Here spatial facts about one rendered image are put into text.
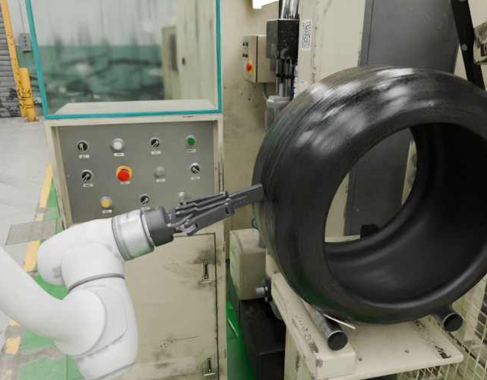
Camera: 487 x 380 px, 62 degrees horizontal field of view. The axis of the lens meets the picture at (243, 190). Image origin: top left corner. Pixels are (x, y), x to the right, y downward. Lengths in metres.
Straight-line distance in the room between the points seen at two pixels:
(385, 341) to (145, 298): 0.87
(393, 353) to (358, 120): 0.59
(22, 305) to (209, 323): 1.12
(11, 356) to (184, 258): 1.26
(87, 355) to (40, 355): 1.71
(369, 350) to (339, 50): 0.74
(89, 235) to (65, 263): 0.06
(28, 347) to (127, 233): 1.79
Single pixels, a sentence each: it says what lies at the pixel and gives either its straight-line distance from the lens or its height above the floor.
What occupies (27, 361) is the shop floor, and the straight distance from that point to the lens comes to 2.45.
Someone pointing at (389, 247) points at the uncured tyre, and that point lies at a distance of 1.20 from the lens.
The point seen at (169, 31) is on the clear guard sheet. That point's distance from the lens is 1.36.
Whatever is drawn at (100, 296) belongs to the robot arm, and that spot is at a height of 1.10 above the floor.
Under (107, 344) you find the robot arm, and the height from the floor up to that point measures 1.04.
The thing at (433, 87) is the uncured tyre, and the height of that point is 1.42.
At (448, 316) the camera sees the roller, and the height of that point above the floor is 0.92.
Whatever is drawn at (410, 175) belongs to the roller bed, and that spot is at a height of 1.08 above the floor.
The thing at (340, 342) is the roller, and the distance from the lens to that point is 0.94.
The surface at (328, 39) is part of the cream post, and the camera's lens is 1.10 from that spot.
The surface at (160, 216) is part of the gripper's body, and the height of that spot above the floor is 1.18.
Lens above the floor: 1.50
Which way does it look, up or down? 20 degrees down
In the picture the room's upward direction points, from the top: straight up
